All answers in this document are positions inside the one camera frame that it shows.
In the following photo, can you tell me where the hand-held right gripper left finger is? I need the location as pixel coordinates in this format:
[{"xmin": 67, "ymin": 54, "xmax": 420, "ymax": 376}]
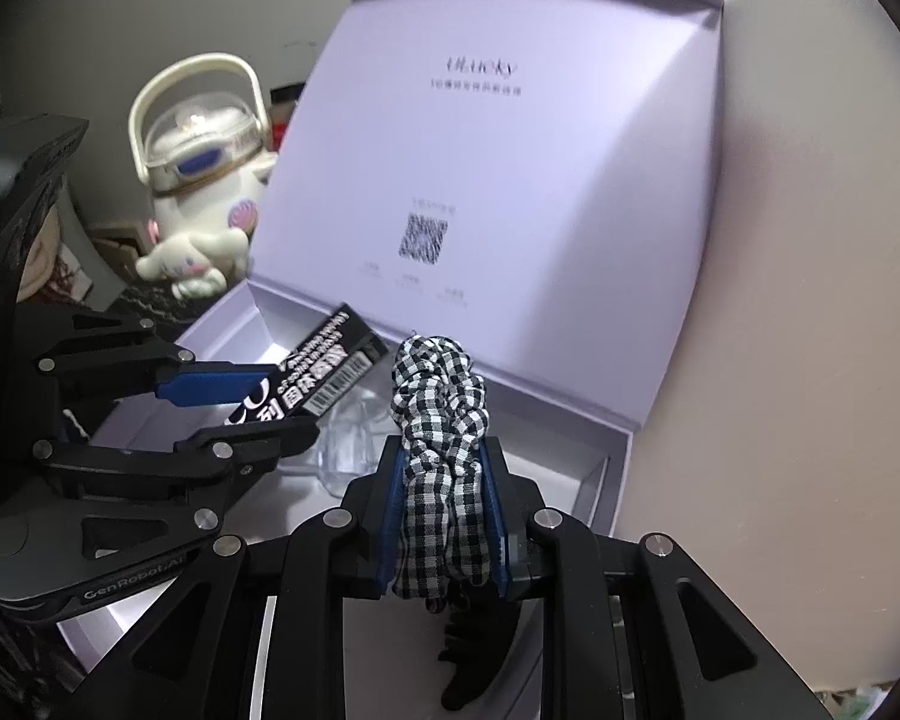
[{"xmin": 67, "ymin": 454, "xmax": 413, "ymax": 720}]

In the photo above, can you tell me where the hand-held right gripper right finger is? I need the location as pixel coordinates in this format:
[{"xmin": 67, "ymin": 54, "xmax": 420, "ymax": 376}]
[{"xmin": 480, "ymin": 441, "xmax": 833, "ymax": 720}]

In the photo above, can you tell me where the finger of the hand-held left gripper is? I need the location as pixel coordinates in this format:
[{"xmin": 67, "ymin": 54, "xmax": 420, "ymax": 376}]
[
  {"xmin": 34, "ymin": 418, "xmax": 321, "ymax": 563},
  {"xmin": 36, "ymin": 313, "xmax": 271, "ymax": 407}
]

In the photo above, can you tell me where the clear plastic hair clip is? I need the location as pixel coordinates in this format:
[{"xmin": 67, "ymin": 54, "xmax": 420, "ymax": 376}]
[{"xmin": 300, "ymin": 390, "xmax": 402, "ymax": 485}]

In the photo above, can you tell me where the black long box white print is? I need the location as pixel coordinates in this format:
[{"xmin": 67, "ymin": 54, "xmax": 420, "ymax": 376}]
[{"xmin": 225, "ymin": 304, "xmax": 389, "ymax": 428}]

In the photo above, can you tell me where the black claw clip checkered fabric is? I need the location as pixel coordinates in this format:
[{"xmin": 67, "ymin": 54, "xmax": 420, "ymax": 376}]
[{"xmin": 386, "ymin": 330, "xmax": 530, "ymax": 712}]

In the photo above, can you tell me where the lavender gift box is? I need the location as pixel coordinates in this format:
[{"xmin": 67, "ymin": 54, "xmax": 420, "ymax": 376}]
[{"xmin": 58, "ymin": 0, "xmax": 736, "ymax": 720}]

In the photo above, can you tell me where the white bag with red print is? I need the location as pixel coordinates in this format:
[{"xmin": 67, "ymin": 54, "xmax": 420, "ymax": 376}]
[{"xmin": 15, "ymin": 165, "xmax": 98, "ymax": 305}]

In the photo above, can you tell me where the cream kettle with dog figure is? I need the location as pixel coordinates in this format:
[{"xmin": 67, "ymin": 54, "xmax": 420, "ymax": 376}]
[{"xmin": 127, "ymin": 52, "xmax": 280, "ymax": 301}]

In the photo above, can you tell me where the dark floral cloth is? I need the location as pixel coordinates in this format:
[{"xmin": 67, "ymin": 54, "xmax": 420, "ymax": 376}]
[{"xmin": 0, "ymin": 585, "xmax": 76, "ymax": 720}]

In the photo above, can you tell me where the white foam block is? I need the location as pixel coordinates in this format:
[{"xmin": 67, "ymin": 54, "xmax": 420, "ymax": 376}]
[{"xmin": 615, "ymin": 0, "xmax": 900, "ymax": 720}]

